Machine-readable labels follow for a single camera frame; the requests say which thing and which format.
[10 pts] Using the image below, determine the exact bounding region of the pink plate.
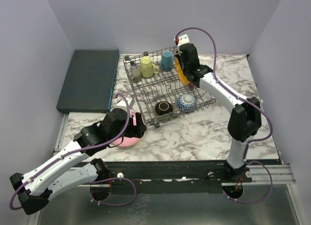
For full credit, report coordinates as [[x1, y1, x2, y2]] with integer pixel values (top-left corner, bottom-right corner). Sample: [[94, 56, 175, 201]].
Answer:
[[108, 108, 141, 147]]

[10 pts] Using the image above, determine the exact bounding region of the blue floral mug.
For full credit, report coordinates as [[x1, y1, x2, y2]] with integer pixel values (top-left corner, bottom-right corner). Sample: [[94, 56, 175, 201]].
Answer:
[[161, 51, 173, 71]]

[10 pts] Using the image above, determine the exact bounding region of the brown beige bowl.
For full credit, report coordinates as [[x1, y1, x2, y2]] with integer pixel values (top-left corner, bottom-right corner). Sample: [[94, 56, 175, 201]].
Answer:
[[154, 101, 173, 117]]

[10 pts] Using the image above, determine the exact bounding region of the yellow-green faceted mug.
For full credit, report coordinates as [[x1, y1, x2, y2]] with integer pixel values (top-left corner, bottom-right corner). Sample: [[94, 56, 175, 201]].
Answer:
[[139, 56, 159, 78]]

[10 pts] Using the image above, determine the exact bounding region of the grey wire dish rack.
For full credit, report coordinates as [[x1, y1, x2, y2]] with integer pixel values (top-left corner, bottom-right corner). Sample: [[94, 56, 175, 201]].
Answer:
[[123, 47, 216, 127]]

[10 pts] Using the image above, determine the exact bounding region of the red patterned bowl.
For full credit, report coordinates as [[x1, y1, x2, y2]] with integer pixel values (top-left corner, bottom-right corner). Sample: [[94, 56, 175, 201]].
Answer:
[[176, 94, 197, 113]]

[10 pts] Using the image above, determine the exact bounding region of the small grey cup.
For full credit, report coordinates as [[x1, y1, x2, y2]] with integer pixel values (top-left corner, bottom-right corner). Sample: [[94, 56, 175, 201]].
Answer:
[[130, 69, 142, 83]]

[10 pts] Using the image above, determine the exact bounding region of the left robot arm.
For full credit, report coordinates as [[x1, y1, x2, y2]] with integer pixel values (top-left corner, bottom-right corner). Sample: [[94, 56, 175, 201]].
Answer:
[[10, 108, 147, 215]]

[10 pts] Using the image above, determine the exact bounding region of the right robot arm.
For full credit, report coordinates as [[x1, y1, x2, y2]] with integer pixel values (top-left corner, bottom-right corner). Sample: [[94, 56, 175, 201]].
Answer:
[[175, 43, 262, 182]]

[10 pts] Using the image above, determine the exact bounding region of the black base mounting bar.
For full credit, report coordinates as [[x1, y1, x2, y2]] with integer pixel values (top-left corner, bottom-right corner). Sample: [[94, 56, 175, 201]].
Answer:
[[72, 159, 258, 195]]

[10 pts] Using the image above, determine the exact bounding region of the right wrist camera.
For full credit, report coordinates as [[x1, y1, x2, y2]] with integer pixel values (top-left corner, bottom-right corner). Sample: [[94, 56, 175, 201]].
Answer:
[[175, 34, 190, 46]]

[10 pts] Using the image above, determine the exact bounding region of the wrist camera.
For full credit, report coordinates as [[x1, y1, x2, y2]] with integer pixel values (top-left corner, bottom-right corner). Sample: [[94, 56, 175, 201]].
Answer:
[[115, 97, 135, 111], [175, 34, 190, 46]]

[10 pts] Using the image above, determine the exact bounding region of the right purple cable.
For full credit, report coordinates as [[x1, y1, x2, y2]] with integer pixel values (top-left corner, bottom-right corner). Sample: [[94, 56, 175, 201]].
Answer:
[[175, 27, 274, 162]]

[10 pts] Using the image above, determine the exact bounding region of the purple cable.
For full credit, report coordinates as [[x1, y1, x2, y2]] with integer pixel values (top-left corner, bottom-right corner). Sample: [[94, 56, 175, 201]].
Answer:
[[175, 27, 274, 162], [9, 93, 131, 211]]

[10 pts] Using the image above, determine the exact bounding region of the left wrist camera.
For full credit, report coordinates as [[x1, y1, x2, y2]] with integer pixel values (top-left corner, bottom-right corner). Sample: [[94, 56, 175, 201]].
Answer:
[[115, 97, 135, 111]]

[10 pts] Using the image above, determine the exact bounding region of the dark grey network switch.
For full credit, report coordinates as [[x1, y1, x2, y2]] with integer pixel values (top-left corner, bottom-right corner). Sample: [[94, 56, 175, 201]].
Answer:
[[56, 49, 120, 113]]

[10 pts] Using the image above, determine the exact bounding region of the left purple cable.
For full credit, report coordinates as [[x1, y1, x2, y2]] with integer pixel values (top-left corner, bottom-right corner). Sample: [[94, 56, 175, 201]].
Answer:
[[9, 93, 131, 211]]

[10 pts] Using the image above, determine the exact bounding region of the aluminium rail frame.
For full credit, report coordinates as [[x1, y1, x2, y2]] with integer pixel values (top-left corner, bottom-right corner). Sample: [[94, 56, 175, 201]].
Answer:
[[249, 165, 296, 185]]

